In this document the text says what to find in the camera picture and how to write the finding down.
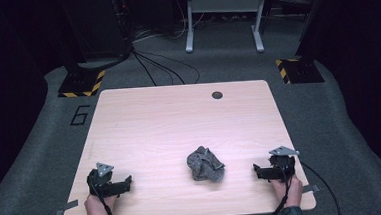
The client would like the white floor cable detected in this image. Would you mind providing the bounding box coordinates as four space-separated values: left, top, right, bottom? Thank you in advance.
132 10 208 44

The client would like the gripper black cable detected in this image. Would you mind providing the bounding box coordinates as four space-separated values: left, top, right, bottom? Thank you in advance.
88 178 122 215
260 165 294 215

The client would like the person's left hand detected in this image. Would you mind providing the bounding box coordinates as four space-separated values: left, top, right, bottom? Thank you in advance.
83 191 119 215

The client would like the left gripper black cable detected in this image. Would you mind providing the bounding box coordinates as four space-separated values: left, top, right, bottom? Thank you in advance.
88 178 122 215

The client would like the black floor cable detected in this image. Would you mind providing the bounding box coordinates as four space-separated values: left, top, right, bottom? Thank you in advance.
130 49 158 89
300 160 341 215
134 47 187 89
138 46 202 88

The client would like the person's right hand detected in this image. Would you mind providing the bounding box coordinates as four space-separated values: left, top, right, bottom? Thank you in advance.
270 174 305 210

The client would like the grey cloth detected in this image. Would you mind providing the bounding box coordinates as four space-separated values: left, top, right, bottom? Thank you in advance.
185 144 227 185

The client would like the black cabinet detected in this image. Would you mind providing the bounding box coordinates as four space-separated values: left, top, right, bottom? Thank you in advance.
63 0 133 63

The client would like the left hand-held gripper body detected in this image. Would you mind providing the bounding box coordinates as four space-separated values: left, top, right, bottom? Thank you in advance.
85 161 120 199

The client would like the white metal stand frame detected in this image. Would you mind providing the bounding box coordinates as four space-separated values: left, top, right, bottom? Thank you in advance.
182 0 273 58

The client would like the grey tape strip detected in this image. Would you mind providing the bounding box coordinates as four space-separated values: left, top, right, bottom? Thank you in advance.
301 183 321 195
54 199 80 215

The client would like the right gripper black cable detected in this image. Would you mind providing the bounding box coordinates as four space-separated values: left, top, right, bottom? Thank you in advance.
260 165 294 215

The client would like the black yellow striped base plate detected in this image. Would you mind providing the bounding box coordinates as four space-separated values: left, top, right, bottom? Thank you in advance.
56 70 108 100
275 56 325 86

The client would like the black stand post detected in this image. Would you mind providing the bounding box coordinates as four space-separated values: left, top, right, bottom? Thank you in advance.
291 0 332 60
55 0 89 78

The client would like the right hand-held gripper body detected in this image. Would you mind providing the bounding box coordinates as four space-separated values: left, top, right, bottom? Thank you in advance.
266 144 302 184

